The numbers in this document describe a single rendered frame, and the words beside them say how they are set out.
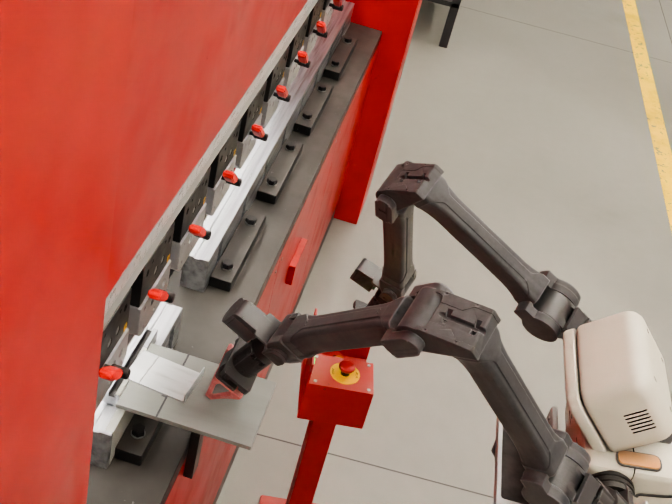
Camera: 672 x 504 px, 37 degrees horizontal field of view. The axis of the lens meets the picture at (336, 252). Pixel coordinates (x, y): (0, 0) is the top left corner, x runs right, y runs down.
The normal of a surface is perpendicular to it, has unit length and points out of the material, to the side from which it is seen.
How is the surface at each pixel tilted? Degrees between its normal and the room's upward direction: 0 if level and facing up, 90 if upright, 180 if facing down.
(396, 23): 90
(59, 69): 90
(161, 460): 0
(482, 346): 60
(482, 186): 0
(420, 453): 0
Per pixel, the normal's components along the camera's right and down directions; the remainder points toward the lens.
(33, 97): 0.95, 0.29
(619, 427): -0.15, 0.57
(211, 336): 0.21, -0.78
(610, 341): -0.50, -0.75
